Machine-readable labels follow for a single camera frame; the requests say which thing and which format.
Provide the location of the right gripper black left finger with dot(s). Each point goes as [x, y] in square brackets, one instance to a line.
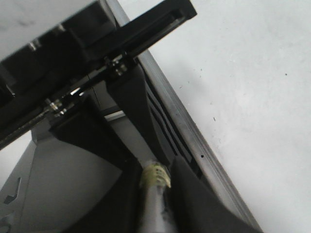
[117, 211]

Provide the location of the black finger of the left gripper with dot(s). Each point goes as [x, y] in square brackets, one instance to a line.
[84, 126]
[129, 90]

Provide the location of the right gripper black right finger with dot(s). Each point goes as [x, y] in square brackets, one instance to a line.
[195, 207]

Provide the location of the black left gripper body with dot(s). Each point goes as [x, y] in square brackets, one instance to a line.
[85, 42]

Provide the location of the white whiteboard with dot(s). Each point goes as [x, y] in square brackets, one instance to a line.
[231, 86]

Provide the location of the white pegboard panel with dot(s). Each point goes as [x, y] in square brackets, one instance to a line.
[53, 186]

